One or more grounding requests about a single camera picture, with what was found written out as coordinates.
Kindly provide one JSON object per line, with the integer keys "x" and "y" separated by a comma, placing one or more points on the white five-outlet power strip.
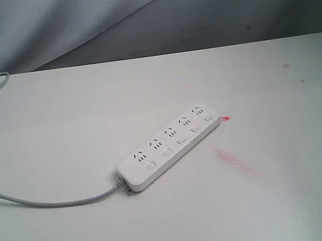
{"x": 156, "y": 155}

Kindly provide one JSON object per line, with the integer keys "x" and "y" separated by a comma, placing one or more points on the grey backdrop cloth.
{"x": 47, "y": 34}

